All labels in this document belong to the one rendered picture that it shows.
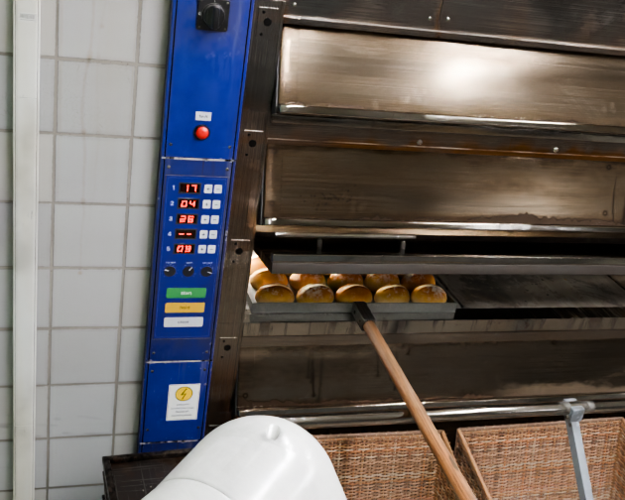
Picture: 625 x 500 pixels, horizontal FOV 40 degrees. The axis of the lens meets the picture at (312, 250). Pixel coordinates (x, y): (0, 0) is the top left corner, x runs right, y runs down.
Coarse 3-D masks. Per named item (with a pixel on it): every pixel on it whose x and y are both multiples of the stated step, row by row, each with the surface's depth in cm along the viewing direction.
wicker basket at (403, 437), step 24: (408, 432) 231; (336, 456) 226; (360, 456) 229; (384, 456) 230; (408, 456) 232; (432, 456) 234; (360, 480) 230; (384, 480) 232; (408, 480) 234; (432, 480) 236
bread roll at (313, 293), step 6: (306, 288) 215; (312, 288) 215; (318, 288) 215; (324, 288) 216; (300, 294) 215; (306, 294) 214; (312, 294) 214; (318, 294) 215; (324, 294) 216; (330, 294) 217; (300, 300) 215; (306, 300) 214; (312, 300) 214; (318, 300) 215; (324, 300) 216; (330, 300) 217
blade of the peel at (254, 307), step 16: (256, 304) 209; (272, 304) 211; (288, 304) 212; (304, 304) 213; (320, 304) 214; (336, 304) 215; (352, 304) 217; (368, 304) 218; (384, 304) 219; (400, 304) 220; (416, 304) 222; (432, 304) 223; (448, 304) 224
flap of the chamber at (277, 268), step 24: (264, 240) 200; (288, 240) 202; (312, 240) 204; (336, 240) 206; (360, 240) 208; (384, 240) 210; (432, 240) 215; (264, 264) 190; (288, 264) 184; (312, 264) 186; (336, 264) 188; (360, 264) 189; (384, 264) 191; (408, 264) 193; (432, 264) 195; (456, 264) 197; (480, 264) 199; (504, 264) 201
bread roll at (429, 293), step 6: (420, 288) 225; (426, 288) 224; (432, 288) 224; (438, 288) 225; (414, 294) 225; (420, 294) 224; (426, 294) 224; (432, 294) 224; (438, 294) 224; (444, 294) 226; (414, 300) 225; (420, 300) 224; (426, 300) 224; (432, 300) 224; (438, 300) 224; (444, 300) 226
